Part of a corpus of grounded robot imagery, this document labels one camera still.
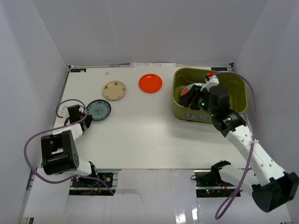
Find red teal floral plate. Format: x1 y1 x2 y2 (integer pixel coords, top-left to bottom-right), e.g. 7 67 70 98
181 83 205 96

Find olive green plastic bin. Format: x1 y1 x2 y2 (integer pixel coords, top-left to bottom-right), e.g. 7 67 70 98
172 66 248 124

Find black label sticker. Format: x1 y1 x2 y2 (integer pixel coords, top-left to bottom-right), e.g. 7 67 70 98
211 67 228 71
70 68 86 73

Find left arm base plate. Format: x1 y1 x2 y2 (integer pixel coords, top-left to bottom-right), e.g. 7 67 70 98
71 173 114 188

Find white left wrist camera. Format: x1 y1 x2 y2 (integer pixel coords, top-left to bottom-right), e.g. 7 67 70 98
58 106 69 119

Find cream floral small plate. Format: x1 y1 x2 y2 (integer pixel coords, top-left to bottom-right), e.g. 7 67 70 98
102 81 127 100

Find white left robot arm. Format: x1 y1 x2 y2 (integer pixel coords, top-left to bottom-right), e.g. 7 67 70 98
41 105 99 186

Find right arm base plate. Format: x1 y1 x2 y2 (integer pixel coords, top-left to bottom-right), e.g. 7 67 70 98
191 170 236 198

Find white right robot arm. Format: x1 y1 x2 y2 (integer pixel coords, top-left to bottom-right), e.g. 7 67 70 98
179 85 299 212

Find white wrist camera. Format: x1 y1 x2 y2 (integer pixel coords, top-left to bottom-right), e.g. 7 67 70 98
58 106 69 119
200 72 220 92

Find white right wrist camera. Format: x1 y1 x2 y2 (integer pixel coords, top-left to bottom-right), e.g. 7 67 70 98
200 72 220 92

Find white paper sheets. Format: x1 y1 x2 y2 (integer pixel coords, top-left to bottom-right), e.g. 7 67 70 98
130 63 176 68

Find blue white patterned plate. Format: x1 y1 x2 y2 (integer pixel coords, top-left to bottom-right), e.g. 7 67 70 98
87 99 112 121

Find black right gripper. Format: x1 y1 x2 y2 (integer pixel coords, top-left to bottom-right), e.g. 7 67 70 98
179 85 217 117

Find orange round plate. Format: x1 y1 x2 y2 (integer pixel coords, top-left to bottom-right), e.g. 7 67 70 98
138 74 163 93

